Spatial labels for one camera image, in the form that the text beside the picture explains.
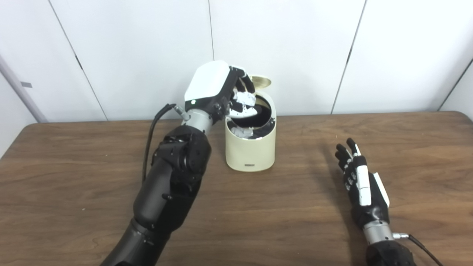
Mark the small grey wall tag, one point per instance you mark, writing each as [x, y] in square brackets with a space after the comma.
[26, 84]

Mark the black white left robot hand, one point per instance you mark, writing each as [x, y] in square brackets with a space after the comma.
[205, 83]

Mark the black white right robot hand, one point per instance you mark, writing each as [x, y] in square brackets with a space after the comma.
[369, 210]

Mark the grey wall post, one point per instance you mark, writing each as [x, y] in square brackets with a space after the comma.
[20, 90]

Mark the cream-colored bin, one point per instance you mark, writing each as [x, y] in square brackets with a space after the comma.
[251, 153]

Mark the cream round bin lid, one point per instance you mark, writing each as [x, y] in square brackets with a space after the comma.
[262, 81]

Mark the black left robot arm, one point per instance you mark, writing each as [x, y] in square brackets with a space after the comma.
[166, 192]

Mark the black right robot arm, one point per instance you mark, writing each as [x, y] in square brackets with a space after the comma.
[388, 253]

